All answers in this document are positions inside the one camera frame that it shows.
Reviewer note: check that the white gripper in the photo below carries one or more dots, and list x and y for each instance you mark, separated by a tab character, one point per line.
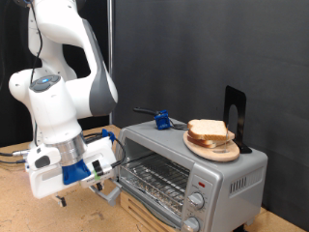
48	185

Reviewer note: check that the metal spatula with blue block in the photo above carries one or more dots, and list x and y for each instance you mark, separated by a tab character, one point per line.
162	121

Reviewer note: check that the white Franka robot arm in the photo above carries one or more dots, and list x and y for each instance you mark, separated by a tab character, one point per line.
54	109

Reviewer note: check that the silver oven knob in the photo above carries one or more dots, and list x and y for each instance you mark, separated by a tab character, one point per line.
196	200
191	224

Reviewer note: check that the red oven indicator light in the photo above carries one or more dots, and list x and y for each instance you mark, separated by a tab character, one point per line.
201	184

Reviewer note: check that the silver toaster oven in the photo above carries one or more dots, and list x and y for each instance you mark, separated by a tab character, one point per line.
244	167

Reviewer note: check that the round wooden board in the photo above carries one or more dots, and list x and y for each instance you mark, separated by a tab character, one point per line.
212	155

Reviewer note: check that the thin metal pin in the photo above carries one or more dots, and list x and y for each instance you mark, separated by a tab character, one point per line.
226	141

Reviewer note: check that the vertical metal pole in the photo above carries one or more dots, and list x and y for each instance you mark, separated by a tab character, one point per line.
110	25

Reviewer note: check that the black metal bookend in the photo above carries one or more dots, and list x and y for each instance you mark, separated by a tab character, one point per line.
231	96

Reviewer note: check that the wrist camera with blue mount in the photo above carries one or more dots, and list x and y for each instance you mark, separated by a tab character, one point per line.
74	172

